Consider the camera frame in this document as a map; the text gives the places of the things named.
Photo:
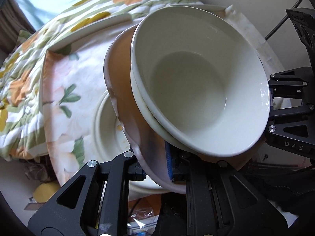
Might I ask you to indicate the yellow box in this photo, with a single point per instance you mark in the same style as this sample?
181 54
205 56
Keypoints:
45 191

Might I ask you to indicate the cream bowl with duck print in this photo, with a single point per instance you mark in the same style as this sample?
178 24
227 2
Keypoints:
151 120

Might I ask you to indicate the white ribbed bowl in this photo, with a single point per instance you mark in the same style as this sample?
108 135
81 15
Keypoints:
201 80

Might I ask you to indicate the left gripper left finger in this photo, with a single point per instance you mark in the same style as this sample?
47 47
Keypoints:
136 171

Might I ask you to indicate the large duck print plate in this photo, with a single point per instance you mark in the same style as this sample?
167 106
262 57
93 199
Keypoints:
110 141

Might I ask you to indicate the brown drape curtain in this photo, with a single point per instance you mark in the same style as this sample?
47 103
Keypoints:
13 21

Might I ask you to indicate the pink square bowl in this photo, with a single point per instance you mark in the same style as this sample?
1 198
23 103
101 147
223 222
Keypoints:
147 145

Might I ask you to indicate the floral green striped quilt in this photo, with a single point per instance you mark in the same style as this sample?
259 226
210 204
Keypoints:
22 122

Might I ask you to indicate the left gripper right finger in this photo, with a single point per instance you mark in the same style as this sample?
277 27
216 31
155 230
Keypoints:
175 163

